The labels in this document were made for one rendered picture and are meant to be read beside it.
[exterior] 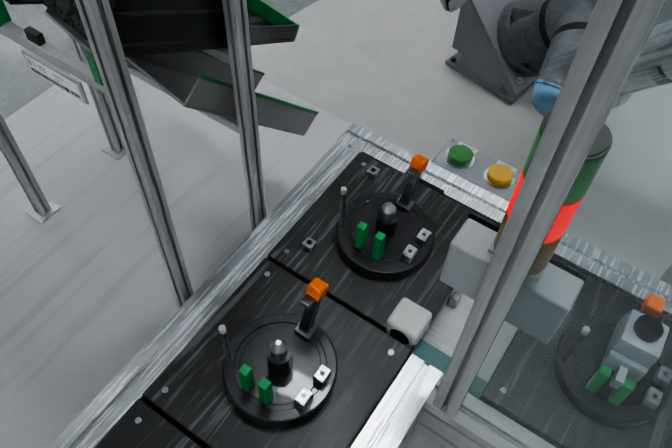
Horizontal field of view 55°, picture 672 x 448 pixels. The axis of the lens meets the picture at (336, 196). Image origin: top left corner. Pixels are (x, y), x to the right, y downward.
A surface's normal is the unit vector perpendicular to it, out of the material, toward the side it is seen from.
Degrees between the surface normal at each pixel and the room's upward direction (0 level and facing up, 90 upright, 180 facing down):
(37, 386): 0
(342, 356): 0
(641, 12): 90
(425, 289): 0
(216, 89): 90
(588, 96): 90
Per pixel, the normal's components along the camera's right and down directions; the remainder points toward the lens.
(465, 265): -0.56, 0.64
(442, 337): 0.03, -0.62
